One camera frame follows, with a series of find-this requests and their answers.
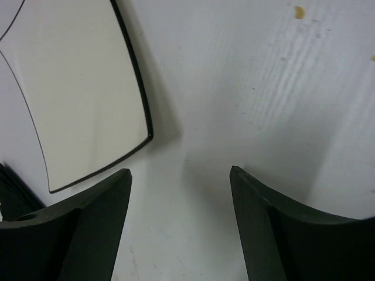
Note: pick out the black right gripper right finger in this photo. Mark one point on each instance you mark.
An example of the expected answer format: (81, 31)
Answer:
(283, 239)

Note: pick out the white square plate black rim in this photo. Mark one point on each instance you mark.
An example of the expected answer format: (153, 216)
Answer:
(77, 72)

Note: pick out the black cloth placemat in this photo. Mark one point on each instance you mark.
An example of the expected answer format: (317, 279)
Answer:
(17, 199)

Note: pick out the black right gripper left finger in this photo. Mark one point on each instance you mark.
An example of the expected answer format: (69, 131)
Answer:
(74, 239)

